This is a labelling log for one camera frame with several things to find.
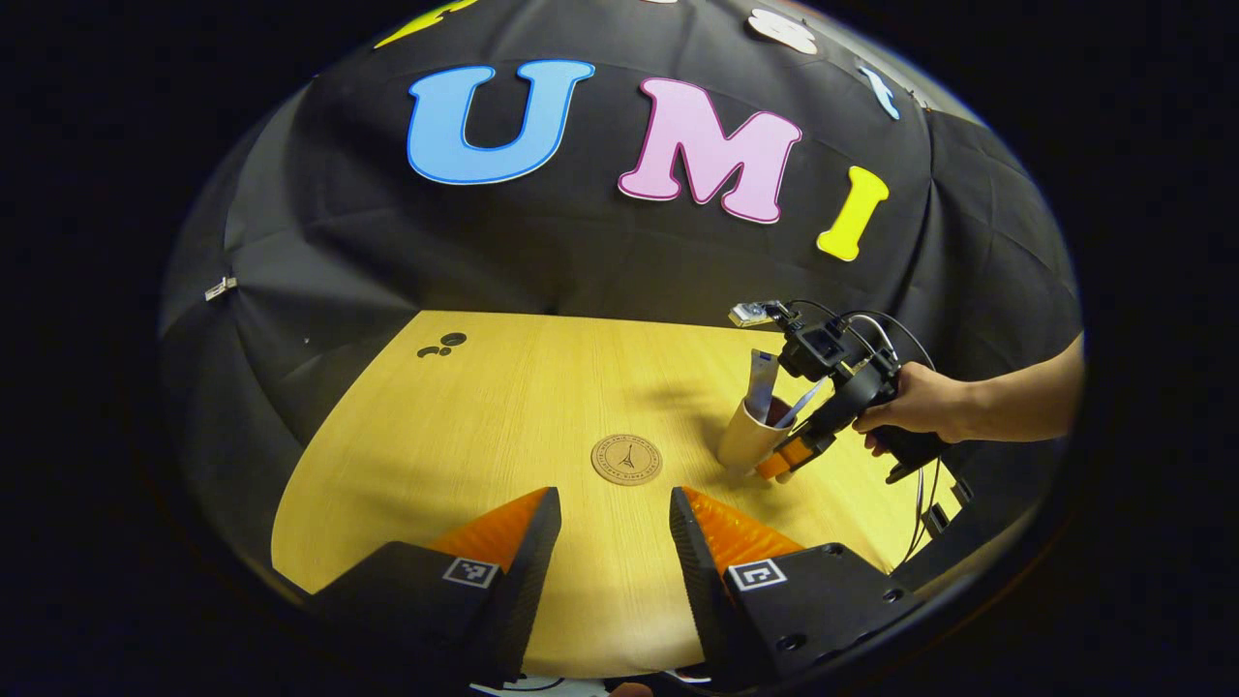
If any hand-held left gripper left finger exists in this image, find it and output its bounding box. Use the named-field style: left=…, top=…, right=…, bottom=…
left=310, top=487, right=562, bottom=688

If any wooden desktop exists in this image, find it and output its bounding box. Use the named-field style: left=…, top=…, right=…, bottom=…
left=271, top=310, right=969, bottom=681

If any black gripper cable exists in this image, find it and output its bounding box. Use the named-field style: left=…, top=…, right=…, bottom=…
left=789, top=300, right=938, bottom=375
left=891, top=463, right=946, bottom=572

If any light blue toothbrush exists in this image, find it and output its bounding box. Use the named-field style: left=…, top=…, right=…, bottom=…
left=774, top=378, right=830, bottom=430

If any white toothpaste tube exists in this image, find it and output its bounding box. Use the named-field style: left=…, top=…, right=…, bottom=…
left=743, top=349, right=780, bottom=425

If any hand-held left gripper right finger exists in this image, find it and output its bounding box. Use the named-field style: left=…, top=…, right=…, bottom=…
left=670, top=487, right=916, bottom=688

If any beige cup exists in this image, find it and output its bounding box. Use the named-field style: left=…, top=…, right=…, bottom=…
left=717, top=395, right=797, bottom=477

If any black backdrop cloth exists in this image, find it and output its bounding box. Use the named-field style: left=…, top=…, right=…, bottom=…
left=158, top=0, right=1083, bottom=601

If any round cork coaster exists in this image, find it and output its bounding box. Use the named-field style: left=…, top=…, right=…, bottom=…
left=591, top=434, right=664, bottom=487

